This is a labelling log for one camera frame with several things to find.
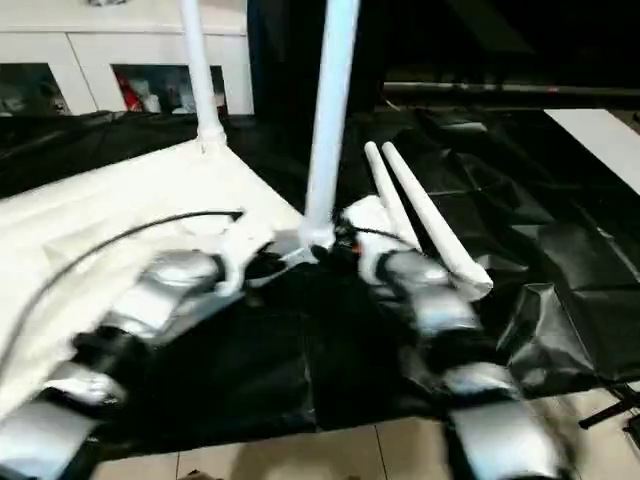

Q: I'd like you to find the white plastic table leg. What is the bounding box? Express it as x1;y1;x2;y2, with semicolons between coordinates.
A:
177;0;230;152
380;141;495;301
298;0;362;262
363;141;436;262

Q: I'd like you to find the white plastic table top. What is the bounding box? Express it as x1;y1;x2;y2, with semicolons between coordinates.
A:
0;127;322;416

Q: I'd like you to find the black mat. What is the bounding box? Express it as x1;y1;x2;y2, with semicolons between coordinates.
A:
0;107;640;446

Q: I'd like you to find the red bottle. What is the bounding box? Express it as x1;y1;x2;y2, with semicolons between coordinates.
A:
119;74;140;113

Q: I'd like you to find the white cabinet with glass doors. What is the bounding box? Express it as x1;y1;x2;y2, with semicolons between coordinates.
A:
0;0;257;117

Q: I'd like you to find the white flat board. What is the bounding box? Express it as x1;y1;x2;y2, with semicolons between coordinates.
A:
543;107;640;195

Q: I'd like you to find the black metal folding leg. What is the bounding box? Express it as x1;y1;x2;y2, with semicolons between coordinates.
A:
577;382;640;432

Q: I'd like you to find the grey metal rail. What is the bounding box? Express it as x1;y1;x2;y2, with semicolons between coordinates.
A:
383;80;640;100

